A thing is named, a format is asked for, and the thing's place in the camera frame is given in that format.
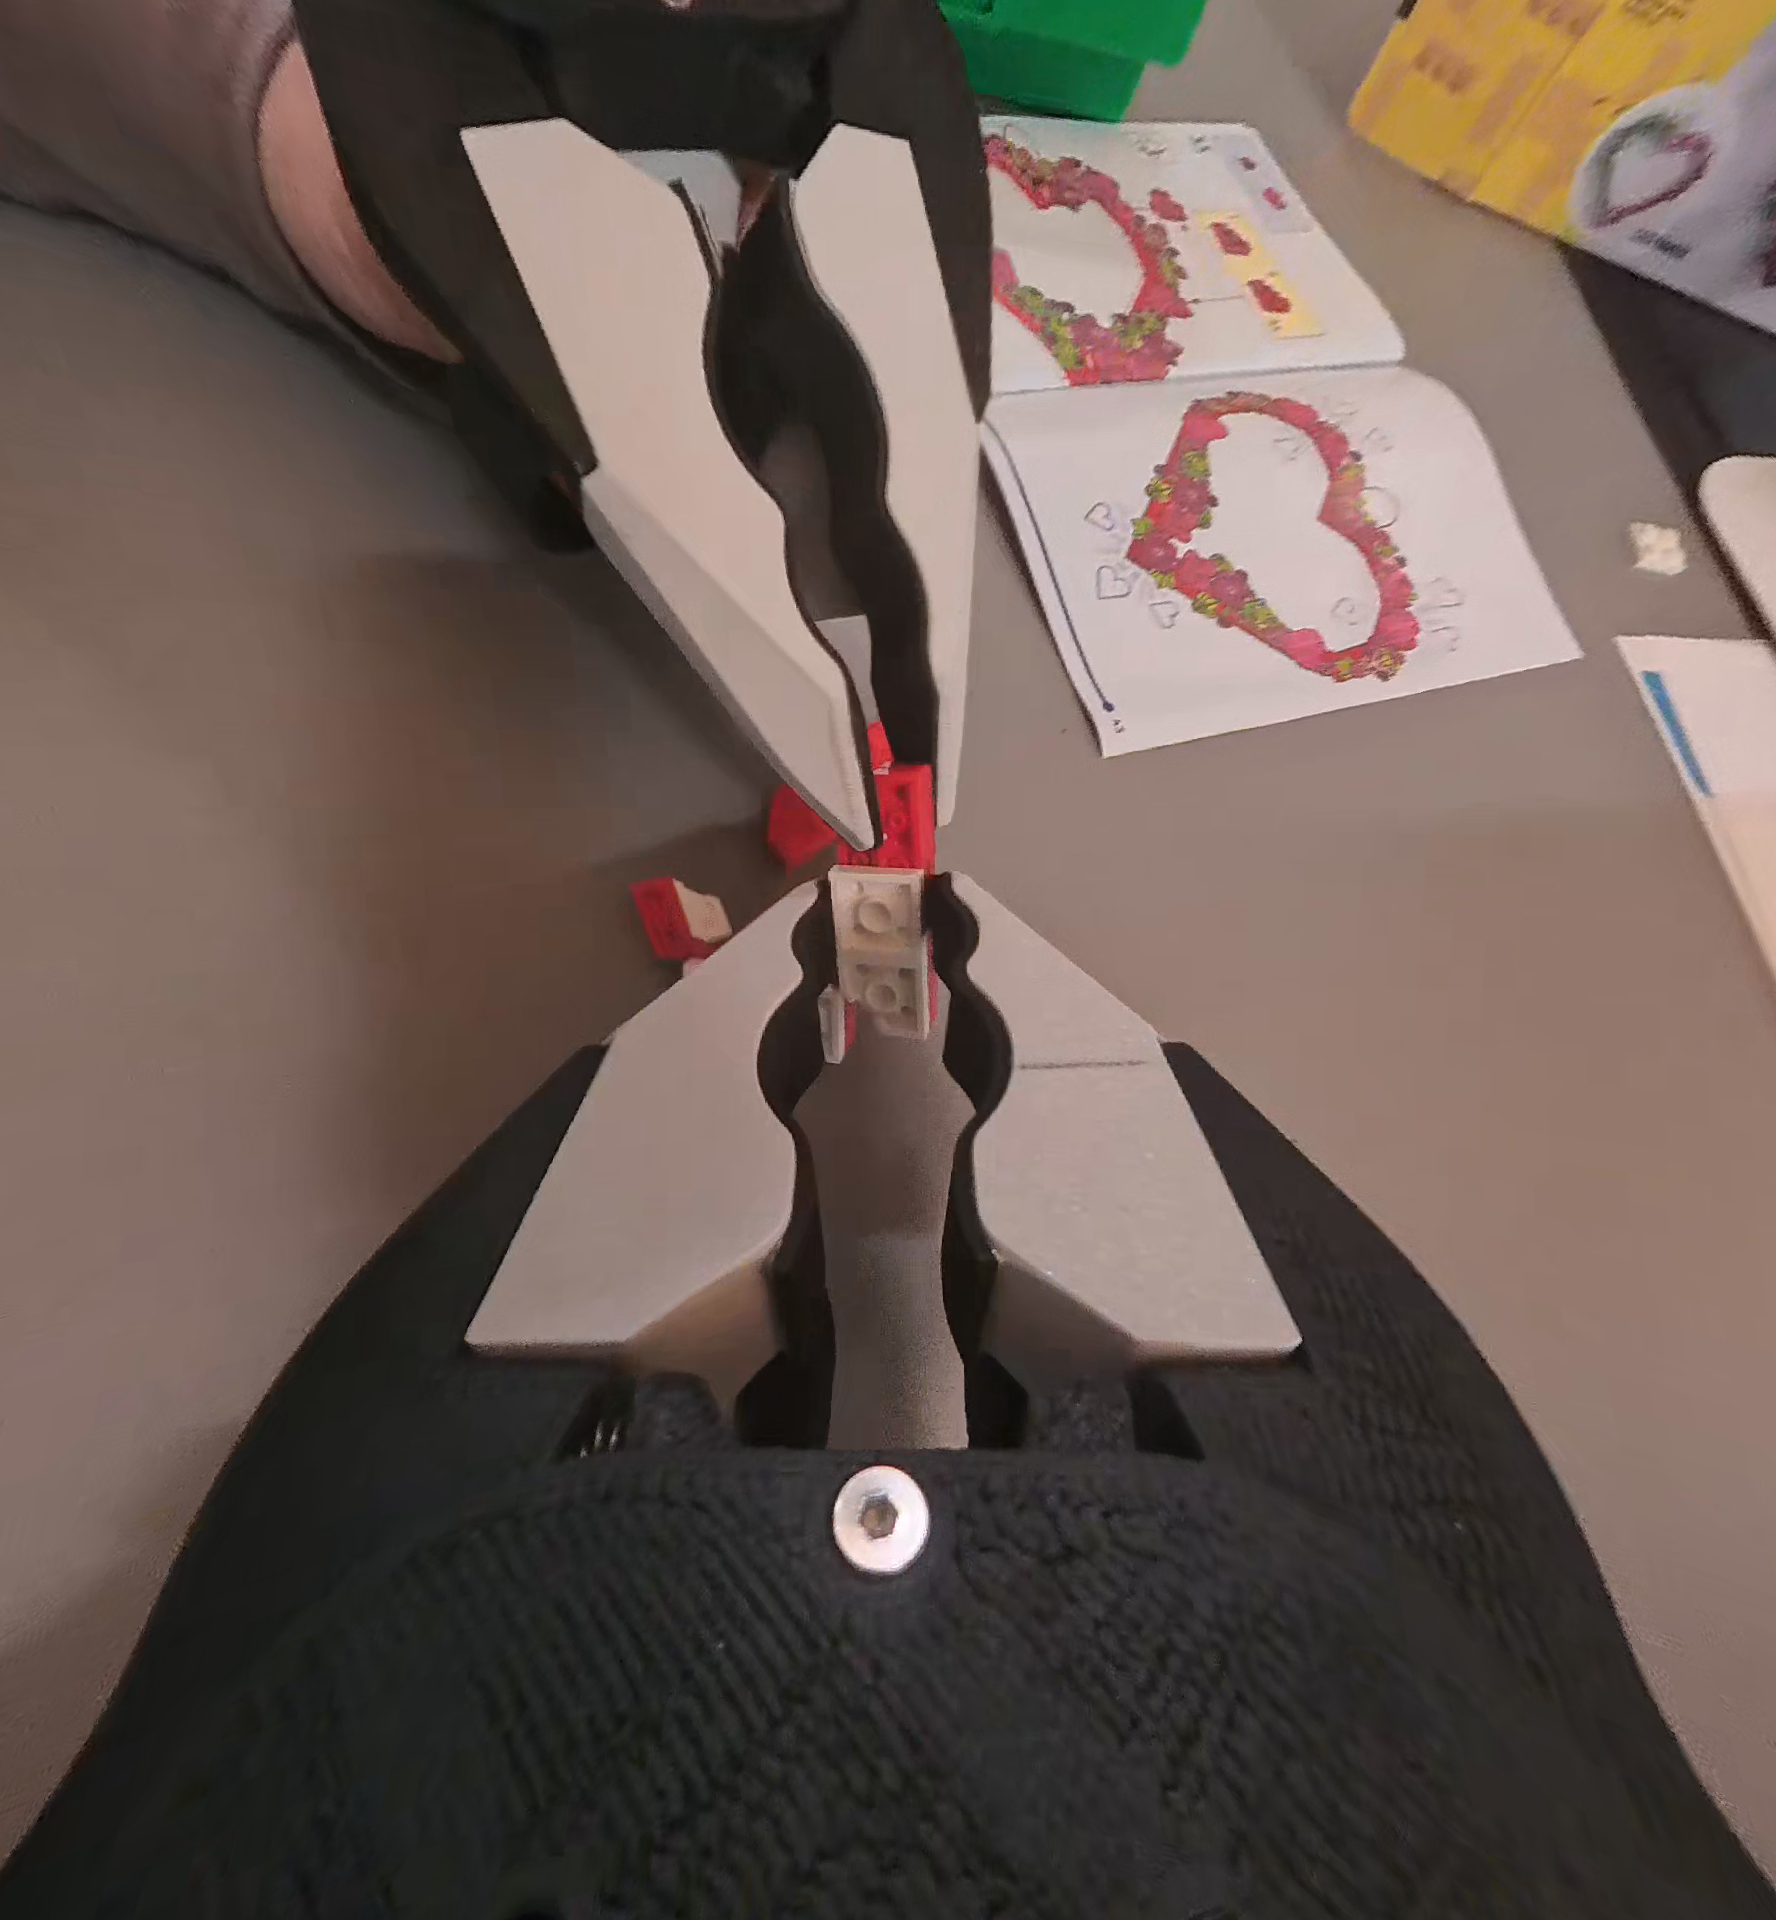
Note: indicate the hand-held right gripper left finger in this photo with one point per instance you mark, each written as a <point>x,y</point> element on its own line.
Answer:
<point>632,1200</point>

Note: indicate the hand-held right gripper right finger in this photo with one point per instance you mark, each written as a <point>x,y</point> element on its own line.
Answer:
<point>1127,1200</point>

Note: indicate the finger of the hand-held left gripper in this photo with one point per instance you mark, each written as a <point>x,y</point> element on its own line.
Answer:
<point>926,496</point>
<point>649,451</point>

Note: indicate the red lego assembly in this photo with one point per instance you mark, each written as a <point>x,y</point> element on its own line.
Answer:
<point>906,810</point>

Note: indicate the white lego plate assembly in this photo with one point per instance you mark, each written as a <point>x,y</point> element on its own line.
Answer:
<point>875,924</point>

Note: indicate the person's left forearm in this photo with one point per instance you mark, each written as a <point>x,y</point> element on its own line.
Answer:
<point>79,104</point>

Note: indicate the red and white lego brick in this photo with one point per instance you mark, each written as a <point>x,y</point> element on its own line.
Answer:
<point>665,907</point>

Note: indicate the open lego instruction booklet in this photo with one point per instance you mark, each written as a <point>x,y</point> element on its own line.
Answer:
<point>1277,496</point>

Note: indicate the yellow lego box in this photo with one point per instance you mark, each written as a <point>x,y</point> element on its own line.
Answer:
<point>1503,104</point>

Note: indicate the small white lego plate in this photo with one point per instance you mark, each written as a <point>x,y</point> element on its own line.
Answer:
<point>1658,547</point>

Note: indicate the person's left hand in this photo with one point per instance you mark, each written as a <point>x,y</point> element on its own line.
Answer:
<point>362,271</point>

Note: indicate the green plastic bin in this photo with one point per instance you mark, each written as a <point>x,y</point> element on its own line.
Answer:
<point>1053,59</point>

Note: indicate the clear plastic bag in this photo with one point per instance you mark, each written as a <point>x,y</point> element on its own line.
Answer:
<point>1757,810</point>

